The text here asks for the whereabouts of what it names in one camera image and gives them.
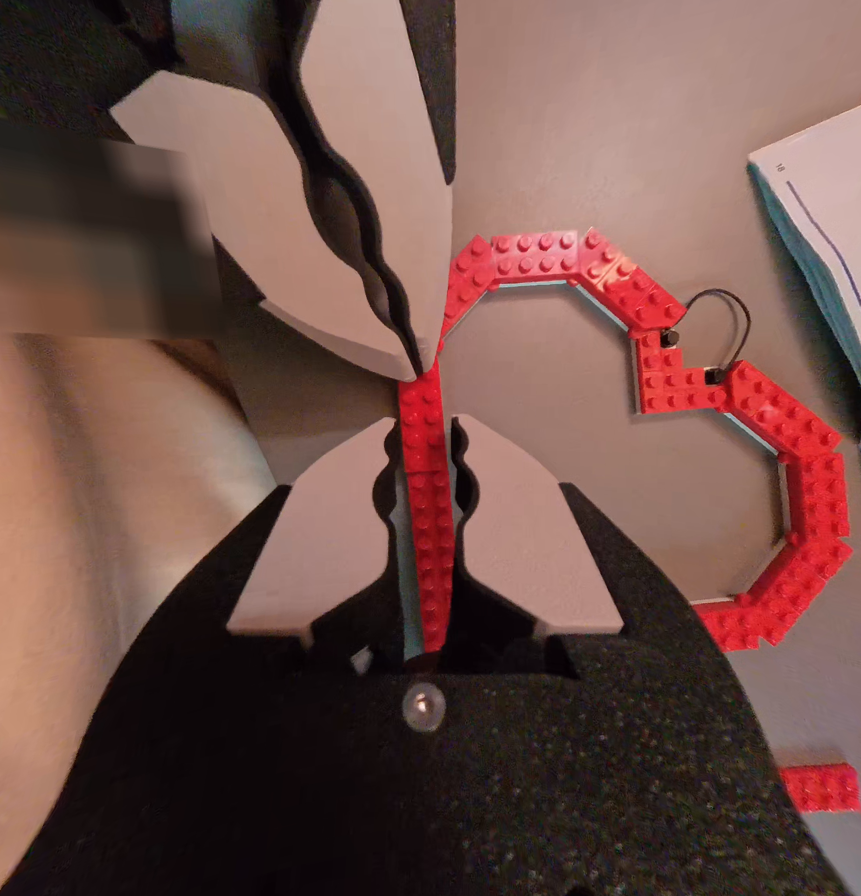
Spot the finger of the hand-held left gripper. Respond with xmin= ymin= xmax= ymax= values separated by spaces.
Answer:
xmin=112 ymin=70 xmax=421 ymax=375
xmin=294 ymin=0 xmax=454 ymax=372

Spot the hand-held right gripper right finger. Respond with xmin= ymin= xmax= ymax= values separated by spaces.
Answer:
xmin=453 ymin=416 xmax=624 ymax=634

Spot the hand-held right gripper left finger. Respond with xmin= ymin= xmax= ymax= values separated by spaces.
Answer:
xmin=228 ymin=418 xmax=400 ymax=648

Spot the red brick heart frame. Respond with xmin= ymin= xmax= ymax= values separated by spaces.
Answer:
xmin=399 ymin=227 xmax=854 ymax=659

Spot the red brick plate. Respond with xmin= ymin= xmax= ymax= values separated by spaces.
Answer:
xmin=780 ymin=764 xmax=861 ymax=814

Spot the open instruction booklet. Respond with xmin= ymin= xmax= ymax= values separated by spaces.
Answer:
xmin=747 ymin=98 xmax=861 ymax=487

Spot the black cord loop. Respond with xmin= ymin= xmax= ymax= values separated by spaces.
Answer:
xmin=658 ymin=287 xmax=752 ymax=386

